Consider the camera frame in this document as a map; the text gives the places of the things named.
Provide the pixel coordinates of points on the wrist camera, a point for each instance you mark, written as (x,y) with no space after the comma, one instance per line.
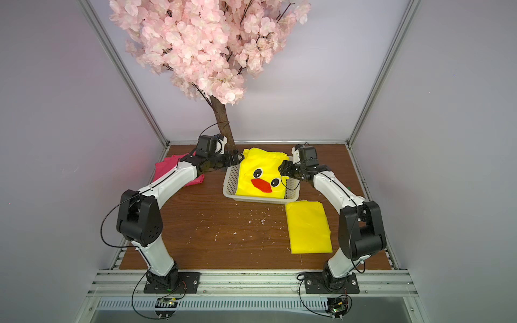
(295,155)
(221,142)

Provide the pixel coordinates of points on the right controller board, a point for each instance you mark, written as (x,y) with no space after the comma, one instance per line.
(338,307)

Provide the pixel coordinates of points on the plain yellow raincoat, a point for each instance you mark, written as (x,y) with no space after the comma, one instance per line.
(309,231)

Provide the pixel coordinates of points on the controller board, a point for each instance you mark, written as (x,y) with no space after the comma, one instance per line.
(166,307)
(338,307)

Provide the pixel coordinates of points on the pink cherry blossom tree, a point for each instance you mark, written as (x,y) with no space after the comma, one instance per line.
(208,46)

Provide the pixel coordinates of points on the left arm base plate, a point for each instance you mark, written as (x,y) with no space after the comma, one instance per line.
(174,282)

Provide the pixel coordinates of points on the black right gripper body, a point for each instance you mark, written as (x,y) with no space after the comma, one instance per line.
(291,169)

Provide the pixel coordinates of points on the white perforated plastic basket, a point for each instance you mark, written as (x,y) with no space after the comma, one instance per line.
(230,187)

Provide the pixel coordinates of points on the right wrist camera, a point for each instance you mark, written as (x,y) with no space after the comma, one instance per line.
(295,155)

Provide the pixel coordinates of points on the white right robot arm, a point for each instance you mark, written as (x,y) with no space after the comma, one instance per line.
(361,232)

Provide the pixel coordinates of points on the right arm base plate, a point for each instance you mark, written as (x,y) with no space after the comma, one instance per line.
(322,282)

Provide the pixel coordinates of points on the left controller board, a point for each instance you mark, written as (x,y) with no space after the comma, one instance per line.
(166,307)

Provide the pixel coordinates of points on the aluminium front rail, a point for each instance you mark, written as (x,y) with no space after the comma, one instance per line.
(262,283)

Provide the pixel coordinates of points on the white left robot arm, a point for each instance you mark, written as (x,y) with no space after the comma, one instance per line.
(139,214)

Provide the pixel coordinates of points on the yellow duck face raincoat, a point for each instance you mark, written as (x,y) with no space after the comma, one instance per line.
(259,176)

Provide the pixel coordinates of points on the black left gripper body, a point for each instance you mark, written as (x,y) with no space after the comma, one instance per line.
(218,161)

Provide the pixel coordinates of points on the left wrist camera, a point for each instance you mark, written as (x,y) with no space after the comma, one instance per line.
(221,142)

